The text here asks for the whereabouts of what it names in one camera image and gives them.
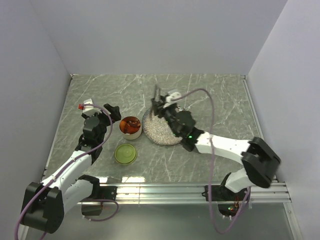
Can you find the metal food tongs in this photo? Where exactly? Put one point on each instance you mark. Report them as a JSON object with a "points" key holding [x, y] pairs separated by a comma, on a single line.
{"points": [[154, 101]]}

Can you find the green round lid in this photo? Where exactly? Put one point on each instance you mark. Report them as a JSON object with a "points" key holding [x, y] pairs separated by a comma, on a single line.
{"points": [[125, 154]]}

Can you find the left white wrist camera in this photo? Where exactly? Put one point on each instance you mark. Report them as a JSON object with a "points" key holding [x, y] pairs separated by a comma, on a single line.
{"points": [[87, 107]]}

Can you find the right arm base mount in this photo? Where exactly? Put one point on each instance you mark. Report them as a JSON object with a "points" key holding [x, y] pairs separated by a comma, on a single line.
{"points": [[219, 193]]}

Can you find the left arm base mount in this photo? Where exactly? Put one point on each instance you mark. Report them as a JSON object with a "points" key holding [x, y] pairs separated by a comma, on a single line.
{"points": [[105, 192]]}

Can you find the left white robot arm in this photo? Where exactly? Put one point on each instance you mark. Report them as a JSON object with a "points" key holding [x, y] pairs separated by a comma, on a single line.
{"points": [[45, 203]]}

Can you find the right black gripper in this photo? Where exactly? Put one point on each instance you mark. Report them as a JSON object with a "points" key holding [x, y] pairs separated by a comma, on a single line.
{"points": [[158, 106]]}

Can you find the aluminium mounting rail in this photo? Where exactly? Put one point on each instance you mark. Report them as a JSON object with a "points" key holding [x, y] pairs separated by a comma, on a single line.
{"points": [[186, 193]]}

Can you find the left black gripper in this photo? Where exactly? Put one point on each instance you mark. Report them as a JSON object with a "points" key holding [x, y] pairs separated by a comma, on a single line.
{"points": [[114, 111]]}

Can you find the speckled ceramic plate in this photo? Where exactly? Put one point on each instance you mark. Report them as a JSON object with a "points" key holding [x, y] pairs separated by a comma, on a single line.
{"points": [[159, 130]]}

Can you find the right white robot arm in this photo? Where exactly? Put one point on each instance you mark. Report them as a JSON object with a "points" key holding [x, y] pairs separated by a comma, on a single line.
{"points": [[259, 162]]}

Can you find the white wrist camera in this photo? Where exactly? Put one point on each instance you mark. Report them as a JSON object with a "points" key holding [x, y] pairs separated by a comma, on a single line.
{"points": [[172, 96], [87, 107]]}

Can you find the orange chicken wing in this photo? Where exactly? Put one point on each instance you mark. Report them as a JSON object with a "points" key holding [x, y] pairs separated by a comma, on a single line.
{"points": [[123, 125]]}

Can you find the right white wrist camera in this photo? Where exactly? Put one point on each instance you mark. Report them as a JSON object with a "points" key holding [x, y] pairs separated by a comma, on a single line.
{"points": [[172, 96]]}

